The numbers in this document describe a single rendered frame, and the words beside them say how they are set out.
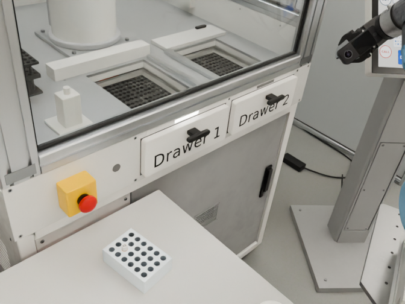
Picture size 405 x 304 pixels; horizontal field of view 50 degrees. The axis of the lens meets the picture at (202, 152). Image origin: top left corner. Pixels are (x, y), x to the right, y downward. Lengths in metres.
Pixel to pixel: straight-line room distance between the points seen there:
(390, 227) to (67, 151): 0.81
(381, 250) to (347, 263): 0.96
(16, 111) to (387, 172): 1.50
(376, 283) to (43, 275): 0.72
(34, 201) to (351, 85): 2.07
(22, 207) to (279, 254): 1.37
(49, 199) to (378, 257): 0.76
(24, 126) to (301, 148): 2.12
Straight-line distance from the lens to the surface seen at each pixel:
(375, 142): 1.81
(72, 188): 0.93
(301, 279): 2.01
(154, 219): 1.06
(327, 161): 2.70
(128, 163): 1.04
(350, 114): 2.72
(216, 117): 1.16
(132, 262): 0.93
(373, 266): 1.10
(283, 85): 1.37
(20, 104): 0.82
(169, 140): 1.07
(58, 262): 0.99
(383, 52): 1.51
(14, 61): 0.78
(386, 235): 1.19
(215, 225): 1.57
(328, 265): 2.05
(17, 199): 0.93
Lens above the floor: 1.52
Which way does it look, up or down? 37 degrees down
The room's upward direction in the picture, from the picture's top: 7 degrees clockwise
